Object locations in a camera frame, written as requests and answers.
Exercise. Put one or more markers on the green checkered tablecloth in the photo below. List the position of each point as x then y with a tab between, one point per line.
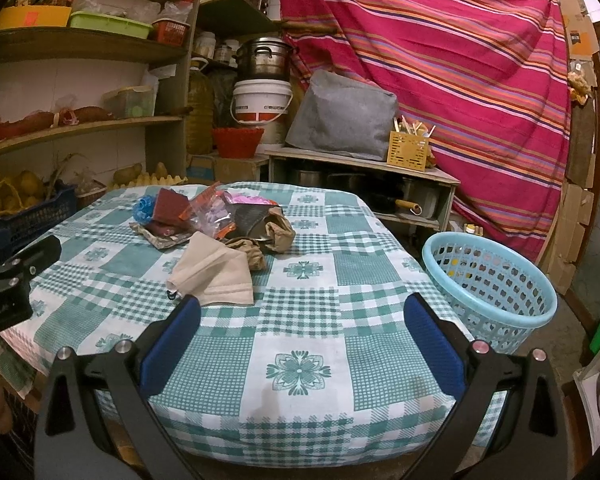
319	371

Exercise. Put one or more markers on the beige cloth mask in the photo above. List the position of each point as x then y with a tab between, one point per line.
212	273

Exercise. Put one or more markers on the orange plastic wrapper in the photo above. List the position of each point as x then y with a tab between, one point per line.
210	212

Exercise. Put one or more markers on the dark blue plastic crate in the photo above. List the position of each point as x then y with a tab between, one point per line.
25	227

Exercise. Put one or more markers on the red plastic basket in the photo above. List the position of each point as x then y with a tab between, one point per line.
237	143

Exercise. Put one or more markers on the maroon scouring pad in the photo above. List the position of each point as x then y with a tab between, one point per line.
169	205

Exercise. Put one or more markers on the cardboard box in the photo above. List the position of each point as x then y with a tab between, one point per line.
207	169

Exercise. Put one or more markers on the clear plastic container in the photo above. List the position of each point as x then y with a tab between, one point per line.
130	102

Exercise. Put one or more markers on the yellow plastic box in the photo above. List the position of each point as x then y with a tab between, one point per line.
34	16

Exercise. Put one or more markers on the green plastic tray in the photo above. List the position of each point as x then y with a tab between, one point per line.
109	23

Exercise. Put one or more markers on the yellow utensil basket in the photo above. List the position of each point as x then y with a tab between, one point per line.
409	145

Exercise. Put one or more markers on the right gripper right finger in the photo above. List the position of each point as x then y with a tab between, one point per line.
530	437

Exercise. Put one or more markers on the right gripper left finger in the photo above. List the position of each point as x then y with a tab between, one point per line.
72	440

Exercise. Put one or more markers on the brown paper bag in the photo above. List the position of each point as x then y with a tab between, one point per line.
280	238

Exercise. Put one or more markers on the light blue plastic basket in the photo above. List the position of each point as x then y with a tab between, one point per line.
500	296

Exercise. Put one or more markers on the wooden wall shelf unit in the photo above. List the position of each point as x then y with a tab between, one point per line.
38	67

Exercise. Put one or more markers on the large oil jug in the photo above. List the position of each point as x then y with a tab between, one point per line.
200	104

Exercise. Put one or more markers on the blue plastic bag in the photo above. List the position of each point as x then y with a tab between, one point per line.
143	209

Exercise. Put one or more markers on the low wooden cabinet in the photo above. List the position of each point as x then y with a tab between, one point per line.
397	196

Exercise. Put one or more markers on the striped magenta curtain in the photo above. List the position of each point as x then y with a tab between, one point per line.
488	76

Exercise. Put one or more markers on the pink plastic wrapper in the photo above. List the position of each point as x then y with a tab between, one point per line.
251	200

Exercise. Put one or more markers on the yellow egg tray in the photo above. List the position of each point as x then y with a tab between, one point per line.
148	180

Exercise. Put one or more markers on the grey fabric cover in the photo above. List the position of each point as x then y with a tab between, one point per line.
343	116

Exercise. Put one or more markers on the white plastic bucket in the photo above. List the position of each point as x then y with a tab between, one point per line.
260	101

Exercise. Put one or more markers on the printed paper packet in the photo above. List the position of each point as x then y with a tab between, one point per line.
161	236

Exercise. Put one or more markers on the steel cooking pot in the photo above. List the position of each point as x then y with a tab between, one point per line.
264	58

